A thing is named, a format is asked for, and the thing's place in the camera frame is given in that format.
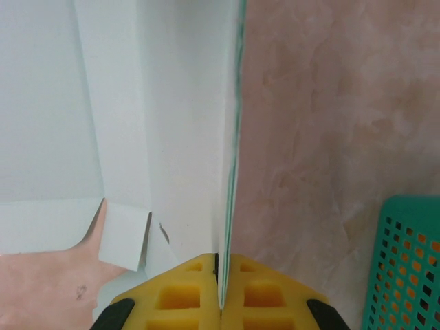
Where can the teal plastic basket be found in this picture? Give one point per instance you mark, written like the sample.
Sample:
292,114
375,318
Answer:
405,261

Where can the light blue paper box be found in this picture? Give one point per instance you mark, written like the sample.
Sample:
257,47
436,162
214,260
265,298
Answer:
137,103

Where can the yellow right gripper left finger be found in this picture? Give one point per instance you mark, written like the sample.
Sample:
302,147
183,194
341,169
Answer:
178,302

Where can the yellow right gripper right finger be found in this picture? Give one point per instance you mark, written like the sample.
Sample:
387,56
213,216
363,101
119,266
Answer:
271,302

